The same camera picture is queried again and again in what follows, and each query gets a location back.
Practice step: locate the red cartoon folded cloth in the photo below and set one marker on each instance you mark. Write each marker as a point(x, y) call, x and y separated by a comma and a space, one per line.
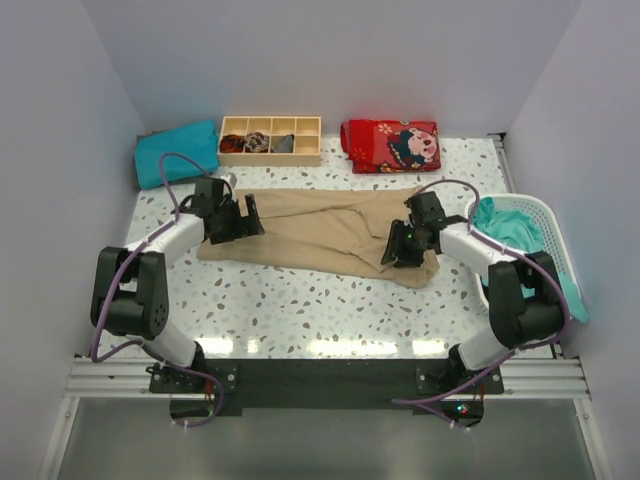
point(391, 146)

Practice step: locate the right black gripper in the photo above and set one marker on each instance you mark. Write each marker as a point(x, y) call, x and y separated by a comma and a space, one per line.
point(397, 230)

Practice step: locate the wooden compartment box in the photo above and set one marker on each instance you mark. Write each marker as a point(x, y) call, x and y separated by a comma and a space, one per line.
point(307, 147)

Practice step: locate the white plastic laundry basket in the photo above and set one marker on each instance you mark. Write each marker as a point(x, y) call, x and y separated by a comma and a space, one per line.
point(545, 215)

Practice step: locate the brown floral fabric item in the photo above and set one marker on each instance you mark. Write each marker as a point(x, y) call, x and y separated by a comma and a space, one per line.
point(257, 142)

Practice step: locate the orange black fabric item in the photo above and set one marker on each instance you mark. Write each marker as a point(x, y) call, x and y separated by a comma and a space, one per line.
point(232, 143)

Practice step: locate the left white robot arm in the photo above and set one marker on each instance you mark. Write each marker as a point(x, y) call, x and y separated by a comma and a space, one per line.
point(130, 303)

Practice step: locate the grey fabric item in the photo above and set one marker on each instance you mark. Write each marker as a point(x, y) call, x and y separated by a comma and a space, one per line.
point(283, 145)

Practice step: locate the beige t shirt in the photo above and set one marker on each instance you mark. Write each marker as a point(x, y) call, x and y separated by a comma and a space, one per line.
point(333, 231)

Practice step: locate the teal shirt in basket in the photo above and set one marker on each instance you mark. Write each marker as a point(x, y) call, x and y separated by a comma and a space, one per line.
point(510, 225)

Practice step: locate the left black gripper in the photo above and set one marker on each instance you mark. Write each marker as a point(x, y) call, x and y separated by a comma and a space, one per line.
point(245, 226)

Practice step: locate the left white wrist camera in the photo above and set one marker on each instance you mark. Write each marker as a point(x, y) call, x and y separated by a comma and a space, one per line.
point(229, 178)

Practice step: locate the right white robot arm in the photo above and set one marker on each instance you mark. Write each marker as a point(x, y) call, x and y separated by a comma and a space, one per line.
point(526, 304)

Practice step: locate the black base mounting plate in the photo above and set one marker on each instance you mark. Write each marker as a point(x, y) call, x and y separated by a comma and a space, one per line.
point(231, 387)

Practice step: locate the folded teal t shirt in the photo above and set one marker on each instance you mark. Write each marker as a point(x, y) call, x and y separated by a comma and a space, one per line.
point(176, 154)

